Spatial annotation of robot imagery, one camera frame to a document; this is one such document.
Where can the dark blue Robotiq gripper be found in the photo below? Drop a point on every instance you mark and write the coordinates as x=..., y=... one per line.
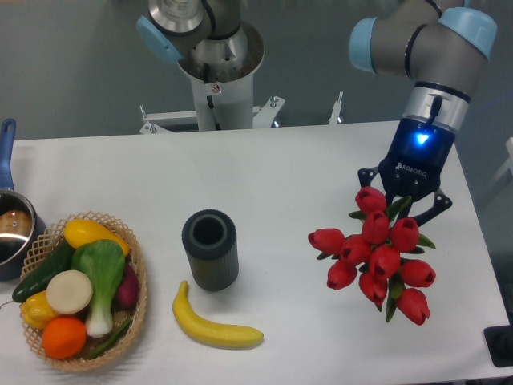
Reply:
x=412, y=167

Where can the red tulip bouquet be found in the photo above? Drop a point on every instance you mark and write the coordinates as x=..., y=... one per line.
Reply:
x=374, y=258

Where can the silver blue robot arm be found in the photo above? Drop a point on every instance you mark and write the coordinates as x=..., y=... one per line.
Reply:
x=443, y=46

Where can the dark grey ribbed vase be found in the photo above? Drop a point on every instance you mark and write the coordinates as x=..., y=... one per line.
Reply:
x=209, y=239

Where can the black device at table edge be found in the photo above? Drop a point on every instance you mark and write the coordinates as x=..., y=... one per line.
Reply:
x=499, y=344

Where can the yellow plastic banana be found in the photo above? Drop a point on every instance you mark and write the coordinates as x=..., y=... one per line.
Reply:
x=210, y=333

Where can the purple sweet potato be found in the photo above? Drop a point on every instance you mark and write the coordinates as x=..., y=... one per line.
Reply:
x=128, y=291

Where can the green white bok choy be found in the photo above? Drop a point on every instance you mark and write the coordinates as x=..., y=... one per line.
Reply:
x=103, y=262

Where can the green bean pod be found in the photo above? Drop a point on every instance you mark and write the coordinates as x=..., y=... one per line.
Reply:
x=107, y=344

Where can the white round radish slice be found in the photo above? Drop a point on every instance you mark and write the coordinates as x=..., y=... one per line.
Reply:
x=69, y=292

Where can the dark green cucumber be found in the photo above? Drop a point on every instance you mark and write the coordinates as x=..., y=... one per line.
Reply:
x=59, y=260

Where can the woven wicker basket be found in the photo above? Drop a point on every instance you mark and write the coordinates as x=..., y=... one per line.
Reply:
x=41, y=249

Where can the orange plastic fruit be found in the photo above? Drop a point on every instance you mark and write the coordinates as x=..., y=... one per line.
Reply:
x=64, y=337

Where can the yellow bell pepper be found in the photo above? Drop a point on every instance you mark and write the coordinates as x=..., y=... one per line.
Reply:
x=36, y=311

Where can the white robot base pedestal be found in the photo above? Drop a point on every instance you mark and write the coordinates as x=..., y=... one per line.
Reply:
x=215, y=49

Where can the white metal mounting frame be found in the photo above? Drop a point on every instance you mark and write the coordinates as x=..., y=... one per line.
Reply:
x=266, y=116

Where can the blue handled saucepan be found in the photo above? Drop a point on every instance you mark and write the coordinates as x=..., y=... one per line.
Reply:
x=20, y=224

